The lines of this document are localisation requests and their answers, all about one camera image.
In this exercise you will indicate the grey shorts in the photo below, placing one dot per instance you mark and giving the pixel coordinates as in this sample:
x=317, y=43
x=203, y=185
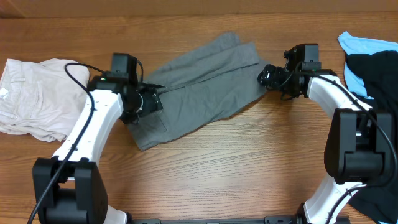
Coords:
x=212, y=82

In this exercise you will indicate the black garment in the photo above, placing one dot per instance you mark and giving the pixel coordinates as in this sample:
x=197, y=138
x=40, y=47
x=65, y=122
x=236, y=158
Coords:
x=380, y=204

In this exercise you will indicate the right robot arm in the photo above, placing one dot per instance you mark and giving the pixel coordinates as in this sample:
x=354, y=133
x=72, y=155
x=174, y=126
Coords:
x=359, y=153

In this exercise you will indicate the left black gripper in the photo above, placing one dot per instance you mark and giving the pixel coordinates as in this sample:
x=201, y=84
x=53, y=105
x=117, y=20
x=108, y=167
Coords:
x=152, y=104

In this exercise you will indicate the light blue shirt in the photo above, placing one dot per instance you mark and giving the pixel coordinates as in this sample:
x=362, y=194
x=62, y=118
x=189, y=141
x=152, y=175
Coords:
x=370, y=66

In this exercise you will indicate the beige folded shorts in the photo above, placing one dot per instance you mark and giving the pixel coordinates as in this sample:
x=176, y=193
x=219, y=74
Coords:
x=42, y=99

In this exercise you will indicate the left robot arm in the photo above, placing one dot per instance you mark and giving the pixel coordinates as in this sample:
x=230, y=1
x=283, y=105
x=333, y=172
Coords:
x=68, y=186

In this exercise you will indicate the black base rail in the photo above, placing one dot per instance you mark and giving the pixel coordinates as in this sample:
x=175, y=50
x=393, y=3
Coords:
x=214, y=221

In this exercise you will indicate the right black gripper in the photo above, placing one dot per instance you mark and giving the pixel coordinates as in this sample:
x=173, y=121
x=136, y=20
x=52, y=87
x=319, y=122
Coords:
x=277, y=73

